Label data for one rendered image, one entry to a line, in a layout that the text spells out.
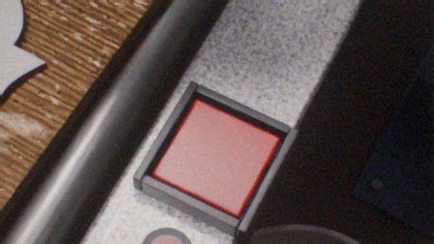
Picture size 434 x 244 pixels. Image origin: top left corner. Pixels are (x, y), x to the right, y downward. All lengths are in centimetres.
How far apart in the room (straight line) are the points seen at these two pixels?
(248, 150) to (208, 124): 3
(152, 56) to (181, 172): 9
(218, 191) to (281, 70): 10
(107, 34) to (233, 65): 9
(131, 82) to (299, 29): 12
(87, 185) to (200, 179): 7
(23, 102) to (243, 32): 16
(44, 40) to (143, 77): 7
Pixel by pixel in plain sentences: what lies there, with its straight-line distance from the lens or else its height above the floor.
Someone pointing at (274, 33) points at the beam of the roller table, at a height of 92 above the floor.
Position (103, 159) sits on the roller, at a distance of 55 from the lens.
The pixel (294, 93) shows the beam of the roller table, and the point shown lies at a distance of 57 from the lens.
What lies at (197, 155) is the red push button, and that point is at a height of 93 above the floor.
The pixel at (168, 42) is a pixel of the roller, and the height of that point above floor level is 92.
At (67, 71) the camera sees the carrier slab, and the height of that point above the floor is 94.
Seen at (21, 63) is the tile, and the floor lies 94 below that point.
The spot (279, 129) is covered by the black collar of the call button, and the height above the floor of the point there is 93.
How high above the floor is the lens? 141
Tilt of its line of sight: 63 degrees down
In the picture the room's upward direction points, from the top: 5 degrees clockwise
